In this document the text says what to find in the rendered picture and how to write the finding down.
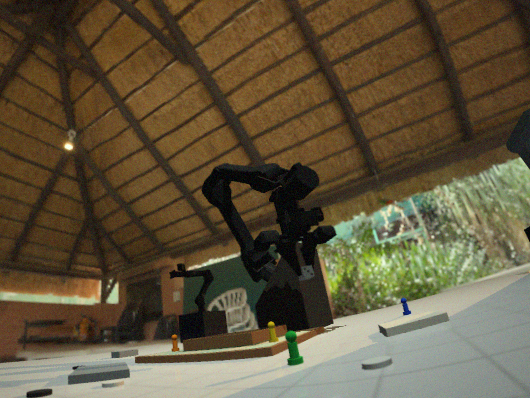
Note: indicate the yellow game pawn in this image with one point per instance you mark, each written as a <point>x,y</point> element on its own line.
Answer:
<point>272,332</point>

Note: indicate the green pawn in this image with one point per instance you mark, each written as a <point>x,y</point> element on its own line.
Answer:
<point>295,358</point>

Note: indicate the brown game pawn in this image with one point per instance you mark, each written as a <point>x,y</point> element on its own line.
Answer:
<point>175,346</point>

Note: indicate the beige rectangular block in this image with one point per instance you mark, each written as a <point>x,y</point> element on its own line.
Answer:
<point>411,323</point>

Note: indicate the blue game pawn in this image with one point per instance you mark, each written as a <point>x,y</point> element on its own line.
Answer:
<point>405,307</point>

